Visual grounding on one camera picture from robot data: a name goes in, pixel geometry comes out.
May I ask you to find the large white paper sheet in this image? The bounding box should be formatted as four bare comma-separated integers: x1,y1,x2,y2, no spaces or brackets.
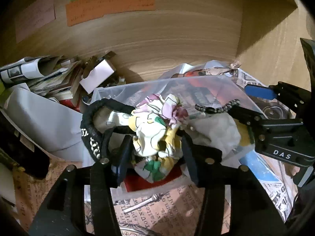
4,87,94,167

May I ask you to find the rolled newspaper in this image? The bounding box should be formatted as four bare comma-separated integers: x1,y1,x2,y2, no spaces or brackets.
1,55,60,84

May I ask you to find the pink sticky note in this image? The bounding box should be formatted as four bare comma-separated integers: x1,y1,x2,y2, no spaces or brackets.
14,0,56,43

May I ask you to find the clear plastic storage box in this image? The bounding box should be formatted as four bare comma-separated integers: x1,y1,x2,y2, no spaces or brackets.
91,76,262,200

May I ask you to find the orange sticky note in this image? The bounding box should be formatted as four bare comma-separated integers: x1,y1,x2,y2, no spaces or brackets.
66,0,155,27

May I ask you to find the stack of books and papers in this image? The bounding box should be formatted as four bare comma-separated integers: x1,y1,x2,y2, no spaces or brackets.
27,60,84,101

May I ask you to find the white crumpled cloth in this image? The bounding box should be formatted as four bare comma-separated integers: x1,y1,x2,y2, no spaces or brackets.
186,113,241,159

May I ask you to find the dark wine bottle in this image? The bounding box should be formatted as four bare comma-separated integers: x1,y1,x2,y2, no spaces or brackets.
1,114,50,180

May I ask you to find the floral fabric scrunchie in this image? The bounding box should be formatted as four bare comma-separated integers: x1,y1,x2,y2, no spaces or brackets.
129,94,188,183

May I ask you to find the small white card box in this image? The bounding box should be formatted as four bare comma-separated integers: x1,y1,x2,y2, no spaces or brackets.
80,60,116,94

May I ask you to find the black beaded bracelet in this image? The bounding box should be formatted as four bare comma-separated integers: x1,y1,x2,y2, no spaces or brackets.
194,99,241,115

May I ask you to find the person's right hand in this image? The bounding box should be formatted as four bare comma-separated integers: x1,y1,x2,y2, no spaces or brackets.
287,165,300,177

